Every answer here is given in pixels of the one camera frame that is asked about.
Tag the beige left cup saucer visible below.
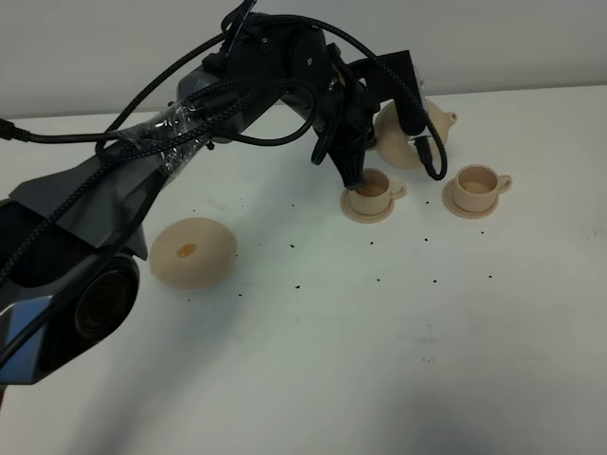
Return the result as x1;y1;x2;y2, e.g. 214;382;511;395
340;190;395;224

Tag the black braided cable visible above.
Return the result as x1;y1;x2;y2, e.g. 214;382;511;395
0;0;451;285

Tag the beige teacup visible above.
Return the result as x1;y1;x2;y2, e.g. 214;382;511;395
353;168;406;201
454;165;512;198

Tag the beige right cup saucer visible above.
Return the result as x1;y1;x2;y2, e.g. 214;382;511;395
442;180;499;219

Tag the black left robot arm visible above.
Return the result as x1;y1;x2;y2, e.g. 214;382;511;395
1;12;385;386

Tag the beige teapot saucer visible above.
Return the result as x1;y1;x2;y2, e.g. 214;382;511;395
149;217;237;290

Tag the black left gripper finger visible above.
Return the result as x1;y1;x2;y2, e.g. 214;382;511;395
329;146;365;190

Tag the beige cup saucer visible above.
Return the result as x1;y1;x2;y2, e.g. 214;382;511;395
442;180;499;219
340;190;395;224

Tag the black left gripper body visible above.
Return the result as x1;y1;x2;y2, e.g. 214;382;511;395
284;27;371;161

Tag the beige left teacup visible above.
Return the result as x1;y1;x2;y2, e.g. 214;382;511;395
353;168;406;201

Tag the beige right teacup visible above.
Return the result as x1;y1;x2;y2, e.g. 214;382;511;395
454;165;512;198

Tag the beige teapot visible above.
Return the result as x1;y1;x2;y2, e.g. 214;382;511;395
373;98;458;171

